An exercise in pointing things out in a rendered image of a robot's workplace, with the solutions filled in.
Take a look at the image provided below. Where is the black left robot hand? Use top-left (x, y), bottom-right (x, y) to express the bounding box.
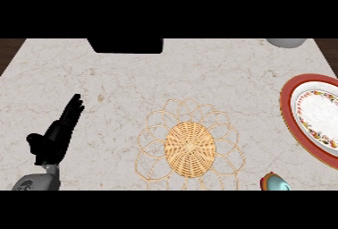
top-left (26, 93), bottom-right (86, 166)

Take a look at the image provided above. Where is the woven wicker placemat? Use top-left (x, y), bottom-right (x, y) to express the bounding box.
top-left (133, 98), bottom-right (247, 191)

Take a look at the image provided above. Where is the red rimmed floral plate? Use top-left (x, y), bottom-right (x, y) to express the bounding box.
top-left (279, 73), bottom-right (338, 170)

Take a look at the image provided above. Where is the black appliance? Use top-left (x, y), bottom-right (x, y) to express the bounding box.
top-left (86, 38), bottom-right (166, 55)

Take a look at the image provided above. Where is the teal and orange object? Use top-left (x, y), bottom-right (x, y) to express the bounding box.
top-left (259, 171), bottom-right (294, 191)

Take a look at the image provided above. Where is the grey round container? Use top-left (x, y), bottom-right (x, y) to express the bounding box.
top-left (266, 38), bottom-right (307, 49)

